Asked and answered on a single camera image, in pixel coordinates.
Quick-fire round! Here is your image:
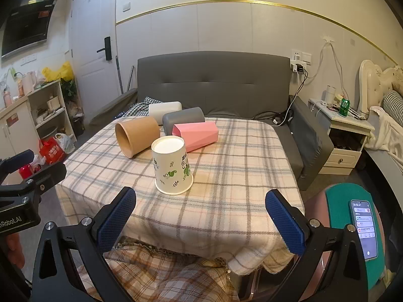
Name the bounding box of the white cable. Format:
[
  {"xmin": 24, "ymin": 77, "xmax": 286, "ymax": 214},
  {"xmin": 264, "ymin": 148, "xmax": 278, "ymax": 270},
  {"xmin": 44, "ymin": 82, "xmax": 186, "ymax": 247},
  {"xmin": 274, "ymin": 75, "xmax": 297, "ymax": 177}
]
[{"xmin": 307, "ymin": 39, "xmax": 350, "ymax": 101}]

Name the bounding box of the green drink can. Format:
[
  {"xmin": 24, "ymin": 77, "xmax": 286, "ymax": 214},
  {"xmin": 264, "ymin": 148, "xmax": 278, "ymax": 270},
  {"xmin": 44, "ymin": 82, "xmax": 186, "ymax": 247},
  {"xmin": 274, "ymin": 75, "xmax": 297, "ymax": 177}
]
[{"xmin": 338, "ymin": 98, "xmax": 351, "ymax": 117}]

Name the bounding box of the white nightstand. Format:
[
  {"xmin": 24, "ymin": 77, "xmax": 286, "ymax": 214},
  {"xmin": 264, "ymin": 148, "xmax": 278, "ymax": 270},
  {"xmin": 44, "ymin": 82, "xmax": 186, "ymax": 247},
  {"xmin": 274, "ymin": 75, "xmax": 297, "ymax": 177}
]
[{"xmin": 309, "ymin": 98, "xmax": 375, "ymax": 176}]

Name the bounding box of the cream bed headboard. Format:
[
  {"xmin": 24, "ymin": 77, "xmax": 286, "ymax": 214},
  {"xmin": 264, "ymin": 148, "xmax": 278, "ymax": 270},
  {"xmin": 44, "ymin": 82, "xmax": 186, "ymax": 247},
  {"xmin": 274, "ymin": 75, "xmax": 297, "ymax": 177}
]
[{"xmin": 359, "ymin": 60, "xmax": 403, "ymax": 117}]

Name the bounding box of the checked pillow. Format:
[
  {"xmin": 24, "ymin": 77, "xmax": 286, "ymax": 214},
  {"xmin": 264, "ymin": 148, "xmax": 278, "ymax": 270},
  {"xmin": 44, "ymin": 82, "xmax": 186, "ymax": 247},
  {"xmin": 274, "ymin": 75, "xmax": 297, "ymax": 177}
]
[{"xmin": 379, "ymin": 91, "xmax": 403, "ymax": 126}]

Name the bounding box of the black range hood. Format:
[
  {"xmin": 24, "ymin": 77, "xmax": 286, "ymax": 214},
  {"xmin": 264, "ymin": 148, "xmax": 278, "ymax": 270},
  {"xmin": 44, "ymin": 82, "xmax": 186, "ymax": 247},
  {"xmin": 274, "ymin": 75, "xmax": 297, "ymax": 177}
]
[{"xmin": 1, "ymin": 0, "xmax": 60, "ymax": 59}]

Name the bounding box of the grey sofa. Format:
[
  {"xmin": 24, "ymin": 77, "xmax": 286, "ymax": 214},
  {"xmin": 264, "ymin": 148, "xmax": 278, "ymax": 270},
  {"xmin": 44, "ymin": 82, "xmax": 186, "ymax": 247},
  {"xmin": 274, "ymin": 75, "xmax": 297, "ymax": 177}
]
[{"xmin": 90, "ymin": 51, "xmax": 334, "ymax": 191}]

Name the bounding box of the yellow plastic bag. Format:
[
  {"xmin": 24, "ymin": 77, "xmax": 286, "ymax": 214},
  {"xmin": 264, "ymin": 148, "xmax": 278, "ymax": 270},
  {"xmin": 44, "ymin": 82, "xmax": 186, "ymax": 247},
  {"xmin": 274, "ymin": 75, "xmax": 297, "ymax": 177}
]
[{"xmin": 42, "ymin": 62, "xmax": 75, "ymax": 84}]

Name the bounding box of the white cup with green print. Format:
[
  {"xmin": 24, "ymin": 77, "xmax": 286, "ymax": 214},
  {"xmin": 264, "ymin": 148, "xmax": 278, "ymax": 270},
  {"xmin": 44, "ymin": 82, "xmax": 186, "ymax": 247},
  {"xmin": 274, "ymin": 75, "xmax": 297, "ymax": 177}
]
[{"xmin": 151, "ymin": 135, "xmax": 194, "ymax": 195}]

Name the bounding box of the white bed blanket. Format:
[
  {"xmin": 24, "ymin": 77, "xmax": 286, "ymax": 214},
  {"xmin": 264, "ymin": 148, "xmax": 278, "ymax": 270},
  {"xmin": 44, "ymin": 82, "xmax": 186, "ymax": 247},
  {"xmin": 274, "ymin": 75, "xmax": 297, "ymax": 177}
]
[{"xmin": 365, "ymin": 106, "xmax": 403, "ymax": 164}]

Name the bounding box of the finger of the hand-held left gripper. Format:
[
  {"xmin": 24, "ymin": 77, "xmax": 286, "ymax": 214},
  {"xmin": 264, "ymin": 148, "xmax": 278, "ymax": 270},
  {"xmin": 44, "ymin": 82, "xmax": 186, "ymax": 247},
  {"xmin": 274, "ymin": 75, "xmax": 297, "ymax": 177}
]
[
  {"xmin": 0, "ymin": 150, "xmax": 35, "ymax": 184},
  {"xmin": 19, "ymin": 161, "xmax": 68, "ymax": 202}
]

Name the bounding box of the white plastic bag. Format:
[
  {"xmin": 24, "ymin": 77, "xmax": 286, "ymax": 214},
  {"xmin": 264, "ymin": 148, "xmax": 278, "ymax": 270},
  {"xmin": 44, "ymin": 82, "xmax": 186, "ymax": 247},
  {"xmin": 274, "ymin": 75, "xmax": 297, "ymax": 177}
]
[{"xmin": 56, "ymin": 133, "xmax": 76, "ymax": 154}]

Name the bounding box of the smartphone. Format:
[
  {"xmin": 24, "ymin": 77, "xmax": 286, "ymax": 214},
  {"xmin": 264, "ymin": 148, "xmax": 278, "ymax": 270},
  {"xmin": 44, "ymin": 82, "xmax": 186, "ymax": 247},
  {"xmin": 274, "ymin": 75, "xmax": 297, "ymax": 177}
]
[{"xmin": 349, "ymin": 199, "xmax": 378, "ymax": 261}]

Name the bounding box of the white door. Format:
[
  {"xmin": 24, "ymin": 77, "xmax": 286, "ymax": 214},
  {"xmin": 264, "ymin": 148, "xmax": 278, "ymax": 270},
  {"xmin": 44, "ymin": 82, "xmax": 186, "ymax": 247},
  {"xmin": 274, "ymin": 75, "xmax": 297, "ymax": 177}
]
[{"xmin": 71, "ymin": 0, "xmax": 118, "ymax": 118}]

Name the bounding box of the grey cup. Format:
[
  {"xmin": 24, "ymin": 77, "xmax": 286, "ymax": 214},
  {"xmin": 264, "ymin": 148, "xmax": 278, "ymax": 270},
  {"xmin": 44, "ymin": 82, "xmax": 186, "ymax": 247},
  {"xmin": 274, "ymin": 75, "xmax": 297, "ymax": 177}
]
[{"xmin": 162, "ymin": 107, "xmax": 206, "ymax": 127}]

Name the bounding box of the pink faceted cup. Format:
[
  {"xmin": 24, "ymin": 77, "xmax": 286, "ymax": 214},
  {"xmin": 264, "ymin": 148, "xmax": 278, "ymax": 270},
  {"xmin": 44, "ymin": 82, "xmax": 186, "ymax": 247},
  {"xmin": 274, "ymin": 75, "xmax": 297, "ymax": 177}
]
[{"xmin": 172, "ymin": 121, "xmax": 219, "ymax": 153}]

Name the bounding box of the pale pink kettle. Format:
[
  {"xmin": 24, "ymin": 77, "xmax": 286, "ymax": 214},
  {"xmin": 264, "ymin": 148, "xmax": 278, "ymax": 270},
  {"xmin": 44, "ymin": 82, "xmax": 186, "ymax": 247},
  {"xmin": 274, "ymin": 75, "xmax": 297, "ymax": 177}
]
[{"xmin": 22, "ymin": 71, "xmax": 38, "ymax": 94}]

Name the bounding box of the black cable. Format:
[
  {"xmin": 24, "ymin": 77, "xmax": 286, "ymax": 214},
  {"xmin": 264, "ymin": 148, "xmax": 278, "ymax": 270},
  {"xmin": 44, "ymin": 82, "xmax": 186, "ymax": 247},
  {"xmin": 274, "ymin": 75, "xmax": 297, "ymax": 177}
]
[{"xmin": 252, "ymin": 71, "xmax": 309, "ymax": 123}]

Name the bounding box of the beige plaid tablecloth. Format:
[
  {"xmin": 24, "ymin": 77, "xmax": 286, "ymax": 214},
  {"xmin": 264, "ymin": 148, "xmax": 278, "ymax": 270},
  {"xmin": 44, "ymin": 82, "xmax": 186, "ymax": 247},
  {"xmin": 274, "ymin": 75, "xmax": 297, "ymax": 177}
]
[{"xmin": 55, "ymin": 116, "xmax": 305, "ymax": 276}]

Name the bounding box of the person's left hand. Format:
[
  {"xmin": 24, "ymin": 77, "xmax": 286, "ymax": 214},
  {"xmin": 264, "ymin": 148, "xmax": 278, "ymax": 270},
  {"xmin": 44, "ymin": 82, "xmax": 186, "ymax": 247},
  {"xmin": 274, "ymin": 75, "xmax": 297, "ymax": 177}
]
[{"xmin": 6, "ymin": 234, "xmax": 26, "ymax": 270}]

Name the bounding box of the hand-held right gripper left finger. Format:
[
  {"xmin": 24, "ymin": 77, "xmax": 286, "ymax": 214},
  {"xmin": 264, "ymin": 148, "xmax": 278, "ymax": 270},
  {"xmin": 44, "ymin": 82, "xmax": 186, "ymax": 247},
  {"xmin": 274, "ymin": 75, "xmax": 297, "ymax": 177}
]
[{"xmin": 31, "ymin": 186, "xmax": 137, "ymax": 302}]

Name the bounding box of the dark checked cloth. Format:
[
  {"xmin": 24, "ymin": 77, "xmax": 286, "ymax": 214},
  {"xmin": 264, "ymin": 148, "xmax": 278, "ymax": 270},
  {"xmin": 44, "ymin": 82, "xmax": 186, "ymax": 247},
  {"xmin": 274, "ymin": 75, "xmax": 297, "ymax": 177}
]
[{"xmin": 113, "ymin": 97, "xmax": 164, "ymax": 121}]

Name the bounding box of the white wall socket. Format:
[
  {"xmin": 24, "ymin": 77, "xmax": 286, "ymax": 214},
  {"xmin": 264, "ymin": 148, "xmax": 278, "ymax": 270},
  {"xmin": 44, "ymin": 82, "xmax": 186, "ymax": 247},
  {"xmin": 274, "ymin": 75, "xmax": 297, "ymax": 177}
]
[{"xmin": 290, "ymin": 50, "xmax": 313, "ymax": 66}]

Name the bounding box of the white open shelf unit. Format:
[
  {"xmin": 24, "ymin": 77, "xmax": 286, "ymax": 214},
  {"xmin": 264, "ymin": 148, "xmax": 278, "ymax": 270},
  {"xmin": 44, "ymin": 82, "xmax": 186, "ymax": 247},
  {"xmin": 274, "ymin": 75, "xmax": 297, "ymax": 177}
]
[{"xmin": 27, "ymin": 80, "xmax": 76, "ymax": 145}]

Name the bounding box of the red bag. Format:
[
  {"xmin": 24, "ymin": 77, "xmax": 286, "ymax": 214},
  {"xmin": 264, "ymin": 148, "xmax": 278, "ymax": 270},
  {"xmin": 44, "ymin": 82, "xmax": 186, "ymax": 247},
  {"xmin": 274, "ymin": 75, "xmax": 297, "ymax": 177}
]
[{"xmin": 39, "ymin": 137, "xmax": 66, "ymax": 165}]

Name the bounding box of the brown paper cup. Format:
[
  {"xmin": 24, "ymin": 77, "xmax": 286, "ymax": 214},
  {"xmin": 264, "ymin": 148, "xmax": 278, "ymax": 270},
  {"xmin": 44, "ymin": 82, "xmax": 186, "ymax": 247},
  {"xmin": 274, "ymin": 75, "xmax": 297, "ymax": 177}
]
[{"xmin": 115, "ymin": 116, "xmax": 162, "ymax": 159}]

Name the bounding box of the white kitchen counter cabinet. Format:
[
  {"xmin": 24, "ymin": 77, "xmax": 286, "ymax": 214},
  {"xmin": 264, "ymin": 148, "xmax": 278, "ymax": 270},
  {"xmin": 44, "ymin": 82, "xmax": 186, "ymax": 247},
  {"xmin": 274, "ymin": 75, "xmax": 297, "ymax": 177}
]
[{"xmin": 0, "ymin": 96, "xmax": 41, "ymax": 161}]

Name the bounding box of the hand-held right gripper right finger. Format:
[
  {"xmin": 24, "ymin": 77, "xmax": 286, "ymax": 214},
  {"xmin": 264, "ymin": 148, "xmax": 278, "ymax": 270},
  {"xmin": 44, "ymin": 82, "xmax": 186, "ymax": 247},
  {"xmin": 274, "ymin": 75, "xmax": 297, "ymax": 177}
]
[{"xmin": 265, "ymin": 189, "xmax": 370, "ymax": 302}]

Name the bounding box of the green round stool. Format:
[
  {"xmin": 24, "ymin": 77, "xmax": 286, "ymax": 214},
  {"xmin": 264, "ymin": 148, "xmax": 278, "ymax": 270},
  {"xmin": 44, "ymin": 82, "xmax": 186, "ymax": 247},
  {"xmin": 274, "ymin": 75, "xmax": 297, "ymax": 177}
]
[{"xmin": 325, "ymin": 182, "xmax": 386, "ymax": 290}]

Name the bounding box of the brown plaid cloth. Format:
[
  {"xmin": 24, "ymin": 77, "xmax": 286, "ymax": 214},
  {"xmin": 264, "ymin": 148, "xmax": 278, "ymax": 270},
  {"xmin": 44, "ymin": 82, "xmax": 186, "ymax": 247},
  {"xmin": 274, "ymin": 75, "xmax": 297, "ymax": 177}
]
[{"xmin": 76, "ymin": 239, "xmax": 240, "ymax": 302}]

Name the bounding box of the black door lock handle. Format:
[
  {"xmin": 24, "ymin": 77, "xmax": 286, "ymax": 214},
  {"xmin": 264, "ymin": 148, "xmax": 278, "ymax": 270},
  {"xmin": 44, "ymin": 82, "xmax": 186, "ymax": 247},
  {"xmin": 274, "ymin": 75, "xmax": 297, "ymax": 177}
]
[{"xmin": 96, "ymin": 36, "xmax": 112, "ymax": 61}]

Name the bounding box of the plain white cup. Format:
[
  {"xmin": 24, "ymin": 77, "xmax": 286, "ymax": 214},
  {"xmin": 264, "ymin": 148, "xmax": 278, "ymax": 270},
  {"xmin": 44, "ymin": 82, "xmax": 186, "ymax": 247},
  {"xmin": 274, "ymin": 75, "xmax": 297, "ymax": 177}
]
[{"xmin": 148, "ymin": 101, "xmax": 183, "ymax": 121}]

